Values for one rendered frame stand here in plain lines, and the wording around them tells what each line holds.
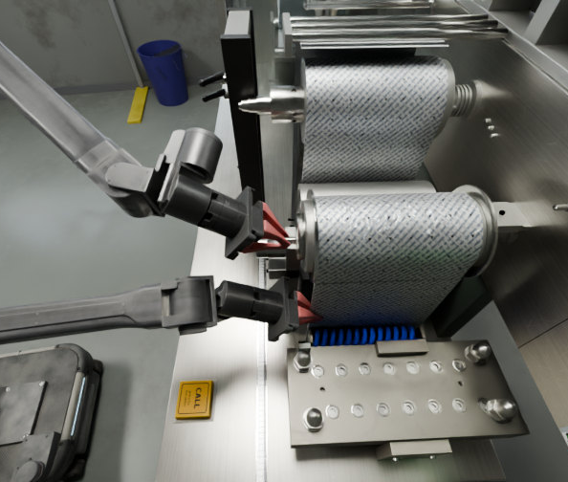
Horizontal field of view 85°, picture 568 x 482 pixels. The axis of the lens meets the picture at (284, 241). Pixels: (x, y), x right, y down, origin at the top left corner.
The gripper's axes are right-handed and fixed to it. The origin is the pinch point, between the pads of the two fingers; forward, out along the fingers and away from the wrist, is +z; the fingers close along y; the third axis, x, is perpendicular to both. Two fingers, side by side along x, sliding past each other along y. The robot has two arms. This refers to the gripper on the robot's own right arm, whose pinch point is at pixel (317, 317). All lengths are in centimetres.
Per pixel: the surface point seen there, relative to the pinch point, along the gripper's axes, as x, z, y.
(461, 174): 27.5, 19.4, -22.9
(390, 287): 15.0, 4.1, 0.3
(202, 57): -111, -26, -330
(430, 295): 15.8, 12.8, 0.3
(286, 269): 2.4, -7.9, -7.2
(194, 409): -25.8, -14.4, 12.2
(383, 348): 3.3, 12.1, 5.5
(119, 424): -134, -18, 0
